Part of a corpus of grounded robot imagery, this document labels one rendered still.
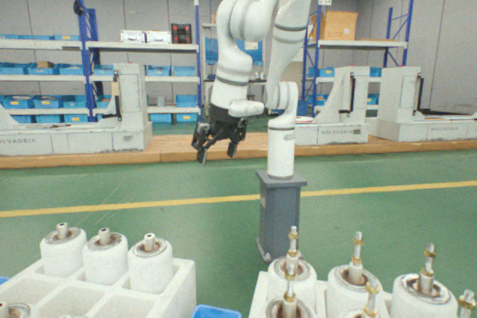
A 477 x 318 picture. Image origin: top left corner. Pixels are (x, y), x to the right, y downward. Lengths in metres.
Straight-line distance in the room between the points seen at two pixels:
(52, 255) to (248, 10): 0.69
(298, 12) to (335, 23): 5.00
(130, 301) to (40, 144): 2.10
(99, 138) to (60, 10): 7.29
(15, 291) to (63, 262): 0.11
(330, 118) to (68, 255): 2.49
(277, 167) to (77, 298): 0.64
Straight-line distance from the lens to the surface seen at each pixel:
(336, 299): 0.62
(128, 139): 2.45
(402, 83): 3.14
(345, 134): 2.79
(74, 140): 2.57
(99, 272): 0.75
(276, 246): 1.05
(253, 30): 0.55
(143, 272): 0.68
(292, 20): 0.82
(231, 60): 0.56
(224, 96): 0.57
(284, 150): 0.94
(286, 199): 0.98
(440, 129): 3.41
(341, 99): 2.91
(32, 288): 0.87
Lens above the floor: 0.61
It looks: 11 degrees down
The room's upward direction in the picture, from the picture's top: straight up
